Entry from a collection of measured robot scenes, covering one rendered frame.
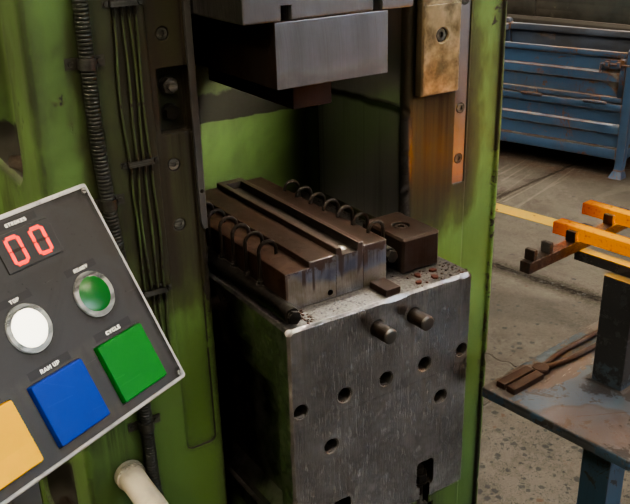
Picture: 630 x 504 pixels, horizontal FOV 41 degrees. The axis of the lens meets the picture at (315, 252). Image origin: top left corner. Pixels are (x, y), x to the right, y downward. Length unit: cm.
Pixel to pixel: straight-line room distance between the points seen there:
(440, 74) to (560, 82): 354
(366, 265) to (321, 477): 37
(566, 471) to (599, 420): 104
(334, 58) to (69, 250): 49
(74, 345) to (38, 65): 41
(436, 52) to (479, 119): 21
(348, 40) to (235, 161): 57
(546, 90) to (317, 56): 392
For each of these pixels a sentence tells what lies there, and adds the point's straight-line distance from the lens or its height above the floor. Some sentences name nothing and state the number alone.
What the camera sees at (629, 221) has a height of 95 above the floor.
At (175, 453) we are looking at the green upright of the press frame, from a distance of 156.
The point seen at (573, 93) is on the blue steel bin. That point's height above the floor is 44.
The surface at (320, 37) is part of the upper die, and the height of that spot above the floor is 134.
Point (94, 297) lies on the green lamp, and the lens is 106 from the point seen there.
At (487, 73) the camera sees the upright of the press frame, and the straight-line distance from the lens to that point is 170.
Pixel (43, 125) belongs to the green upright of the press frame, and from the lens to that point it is 125.
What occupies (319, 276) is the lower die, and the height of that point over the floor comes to 96.
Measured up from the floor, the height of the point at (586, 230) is 96.
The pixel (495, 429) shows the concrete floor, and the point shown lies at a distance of 271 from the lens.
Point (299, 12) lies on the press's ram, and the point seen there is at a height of 138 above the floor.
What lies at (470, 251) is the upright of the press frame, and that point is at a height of 83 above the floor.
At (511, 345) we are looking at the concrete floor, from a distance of 316.
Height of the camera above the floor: 153
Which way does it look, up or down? 23 degrees down
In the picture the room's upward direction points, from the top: 2 degrees counter-clockwise
